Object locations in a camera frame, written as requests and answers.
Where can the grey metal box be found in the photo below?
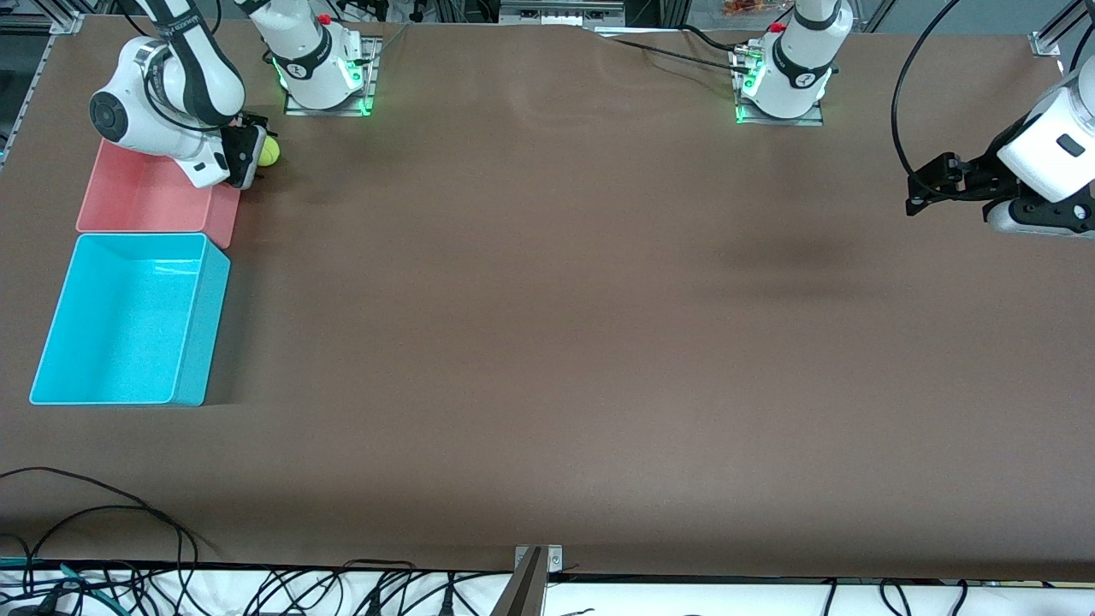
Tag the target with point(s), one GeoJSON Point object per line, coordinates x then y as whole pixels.
{"type": "Point", "coordinates": [560, 12]}

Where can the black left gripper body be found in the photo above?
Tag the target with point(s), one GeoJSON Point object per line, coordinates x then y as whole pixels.
{"type": "Point", "coordinates": [980, 174]}

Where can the pink plastic bin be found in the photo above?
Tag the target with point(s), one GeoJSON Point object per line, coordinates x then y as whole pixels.
{"type": "Point", "coordinates": [137, 205]}

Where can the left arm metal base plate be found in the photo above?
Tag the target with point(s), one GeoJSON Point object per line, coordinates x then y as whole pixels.
{"type": "Point", "coordinates": [808, 121]}

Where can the orange patterned object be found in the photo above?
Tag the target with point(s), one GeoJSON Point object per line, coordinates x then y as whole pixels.
{"type": "Point", "coordinates": [744, 7]}

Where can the aluminium frame post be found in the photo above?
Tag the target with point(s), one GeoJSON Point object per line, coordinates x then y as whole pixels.
{"type": "Point", "coordinates": [673, 10]}

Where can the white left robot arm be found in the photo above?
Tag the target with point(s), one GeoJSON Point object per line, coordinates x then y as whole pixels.
{"type": "Point", "coordinates": [1048, 145]}

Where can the aluminium corner bracket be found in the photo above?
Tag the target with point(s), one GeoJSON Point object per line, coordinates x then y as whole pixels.
{"type": "Point", "coordinates": [68, 23]}

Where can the blue plastic bin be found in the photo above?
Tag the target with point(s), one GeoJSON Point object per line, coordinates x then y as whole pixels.
{"type": "Point", "coordinates": [128, 342]}

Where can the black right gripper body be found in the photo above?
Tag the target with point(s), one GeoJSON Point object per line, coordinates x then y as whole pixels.
{"type": "Point", "coordinates": [249, 126]}

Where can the silver metal bracket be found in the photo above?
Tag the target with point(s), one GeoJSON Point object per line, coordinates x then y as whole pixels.
{"type": "Point", "coordinates": [552, 556]}

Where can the yellow-green tennis ball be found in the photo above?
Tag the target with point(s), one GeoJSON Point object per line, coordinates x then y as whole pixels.
{"type": "Point", "coordinates": [270, 152]}

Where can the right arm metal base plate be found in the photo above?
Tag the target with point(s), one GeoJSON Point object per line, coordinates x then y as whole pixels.
{"type": "Point", "coordinates": [369, 85]}

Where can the dark grey metal bar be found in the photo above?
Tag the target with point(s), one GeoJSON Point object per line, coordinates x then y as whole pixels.
{"type": "Point", "coordinates": [522, 595]}

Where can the aluminium frame profile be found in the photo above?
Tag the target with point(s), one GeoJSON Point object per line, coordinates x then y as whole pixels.
{"type": "Point", "coordinates": [1045, 43]}

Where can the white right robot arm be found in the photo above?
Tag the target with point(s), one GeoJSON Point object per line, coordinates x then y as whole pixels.
{"type": "Point", "coordinates": [150, 111]}

